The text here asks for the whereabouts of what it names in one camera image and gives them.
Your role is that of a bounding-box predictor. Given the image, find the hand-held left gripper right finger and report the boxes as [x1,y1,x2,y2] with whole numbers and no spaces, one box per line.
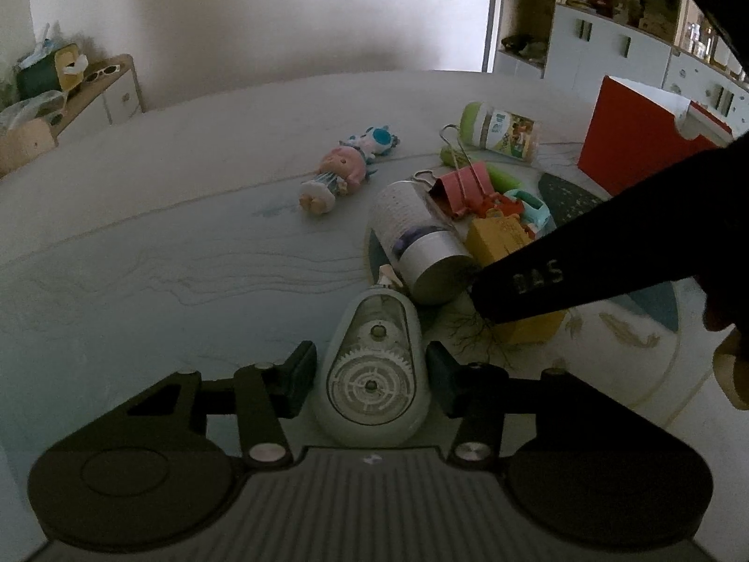
[426,340,609,472]

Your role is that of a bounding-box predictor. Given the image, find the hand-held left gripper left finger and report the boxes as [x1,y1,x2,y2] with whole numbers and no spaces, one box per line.
[125,340,320,470]

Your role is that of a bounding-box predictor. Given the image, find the white correction tape dispenser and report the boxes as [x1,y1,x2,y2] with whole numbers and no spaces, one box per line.
[313,265,434,447]

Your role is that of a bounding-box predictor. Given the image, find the teal pencil sharpener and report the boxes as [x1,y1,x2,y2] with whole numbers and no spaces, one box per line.
[503,188,554,235]

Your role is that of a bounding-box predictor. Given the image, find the yellow box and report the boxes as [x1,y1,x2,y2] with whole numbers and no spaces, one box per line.
[465,216,565,343]

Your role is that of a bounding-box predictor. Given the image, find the orange plastic toy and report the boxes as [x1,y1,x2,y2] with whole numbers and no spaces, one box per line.
[468,193,528,223]

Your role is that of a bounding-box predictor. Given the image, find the green marker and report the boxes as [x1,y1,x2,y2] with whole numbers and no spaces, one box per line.
[440,146,520,192]

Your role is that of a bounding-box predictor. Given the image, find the orange-red cardboard box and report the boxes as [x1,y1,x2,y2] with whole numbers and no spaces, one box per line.
[576,75,749,197]

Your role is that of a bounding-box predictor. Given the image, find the pink sponge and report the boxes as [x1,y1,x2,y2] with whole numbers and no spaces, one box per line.
[412,125,498,219]

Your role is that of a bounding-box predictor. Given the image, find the white cylindrical bottle silver cap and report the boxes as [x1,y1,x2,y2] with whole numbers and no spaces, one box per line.
[373,180,477,305]

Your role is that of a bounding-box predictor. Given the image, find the green-lidded printed jar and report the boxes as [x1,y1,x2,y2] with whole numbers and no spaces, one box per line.
[458,101,542,163]

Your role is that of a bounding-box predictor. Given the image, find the pink-haired doll with blue narwhal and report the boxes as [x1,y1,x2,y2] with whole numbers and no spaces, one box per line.
[298,126,404,219]

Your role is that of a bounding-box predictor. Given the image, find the person's right hand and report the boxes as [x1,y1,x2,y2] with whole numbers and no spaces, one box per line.
[704,278,749,412]

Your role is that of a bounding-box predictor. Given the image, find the white sunglasses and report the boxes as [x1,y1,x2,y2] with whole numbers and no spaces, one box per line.
[82,62,124,83]

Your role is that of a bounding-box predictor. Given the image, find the clear plastic bag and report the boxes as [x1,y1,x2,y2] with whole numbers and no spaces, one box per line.
[0,90,65,130]

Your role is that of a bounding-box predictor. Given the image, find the green tissue box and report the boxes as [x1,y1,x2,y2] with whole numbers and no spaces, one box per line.
[15,41,80,97]

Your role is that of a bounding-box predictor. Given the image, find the white wall cabinet unit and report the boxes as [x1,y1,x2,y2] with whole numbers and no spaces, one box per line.
[483,0,749,130]

